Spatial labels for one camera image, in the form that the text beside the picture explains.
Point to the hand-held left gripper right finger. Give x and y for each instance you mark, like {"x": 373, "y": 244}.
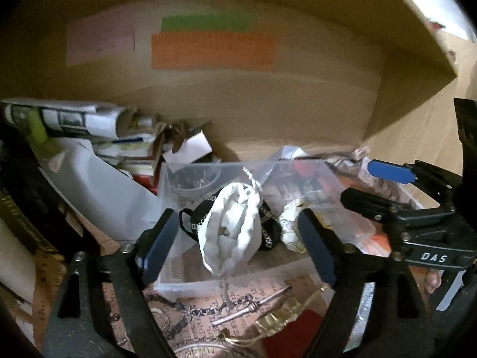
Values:
{"x": 317, "y": 248}

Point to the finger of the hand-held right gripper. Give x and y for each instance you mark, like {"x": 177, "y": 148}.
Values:
{"x": 369, "y": 201}
{"x": 389, "y": 172}

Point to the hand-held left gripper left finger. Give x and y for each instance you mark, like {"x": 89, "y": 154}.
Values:
{"x": 161, "y": 247}

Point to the clear plastic box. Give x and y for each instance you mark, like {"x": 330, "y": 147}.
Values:
{"x": 208, "y": 287}

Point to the person's right hand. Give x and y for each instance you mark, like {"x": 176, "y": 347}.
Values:
{"x": 433, "y": 282}

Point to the white floral cloth pouch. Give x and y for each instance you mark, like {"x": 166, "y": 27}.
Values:
{"x": 292, "y": 227}

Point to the vintage printed paper sheet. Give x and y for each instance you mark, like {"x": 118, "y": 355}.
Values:
{"x": 298, "y": 291}

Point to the red round item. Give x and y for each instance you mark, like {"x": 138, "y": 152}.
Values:
{"x": 307, "y": 168}

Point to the clear plastic cup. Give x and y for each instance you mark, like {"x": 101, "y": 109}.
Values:
{"x": 193, "y": 181}

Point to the gold foil item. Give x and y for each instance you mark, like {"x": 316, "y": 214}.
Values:
{"x": 277, "y": 317}

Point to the white paper sheet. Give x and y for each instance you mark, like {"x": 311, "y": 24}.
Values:
{"x": 104, "y": 190}

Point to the metal bar pendant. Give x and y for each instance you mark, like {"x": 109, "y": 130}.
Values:
{"x": 253, "y": 307}

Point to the red card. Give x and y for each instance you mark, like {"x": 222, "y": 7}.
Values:
{"x": 294, "y": 337}

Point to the stack of booklets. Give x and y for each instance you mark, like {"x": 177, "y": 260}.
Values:
{"x": 130, "y": 156}

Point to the white card tag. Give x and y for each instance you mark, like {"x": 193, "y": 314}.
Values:
{"x": 192, "y": 147}

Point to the round glass item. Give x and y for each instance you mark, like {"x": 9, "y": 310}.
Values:
{"x": 208, "y": 351}

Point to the black book with gold trim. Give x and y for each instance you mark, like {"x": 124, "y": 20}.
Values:
{"x": 22, "y": 201}

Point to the cardboard box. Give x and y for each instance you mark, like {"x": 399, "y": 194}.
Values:
{"x": 261, "y": 100}

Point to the rolled newspaper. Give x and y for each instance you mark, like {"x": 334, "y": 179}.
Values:
{"x": 74, "y": 117}

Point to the orange paper note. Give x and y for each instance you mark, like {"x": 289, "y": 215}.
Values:
{"x": 214, "y": 51}

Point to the pink paper note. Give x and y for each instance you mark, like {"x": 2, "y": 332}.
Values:
{"x": 98, "y": 41}

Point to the green paper note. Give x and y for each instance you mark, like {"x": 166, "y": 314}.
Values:
{"x": 208, "y": 23}

